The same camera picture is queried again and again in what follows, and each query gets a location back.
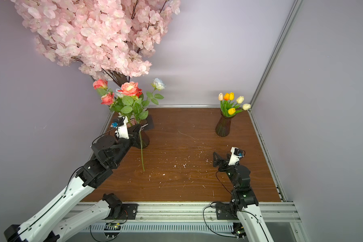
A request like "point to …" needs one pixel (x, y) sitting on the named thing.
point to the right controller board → (238, 230)
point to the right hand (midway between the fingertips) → (221, 152)
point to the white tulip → (246, 106)
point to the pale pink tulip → (221, 97)
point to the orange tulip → (226, 98)
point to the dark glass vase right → (223, 126)
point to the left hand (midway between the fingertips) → (140, 125)
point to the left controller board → (112, 226)
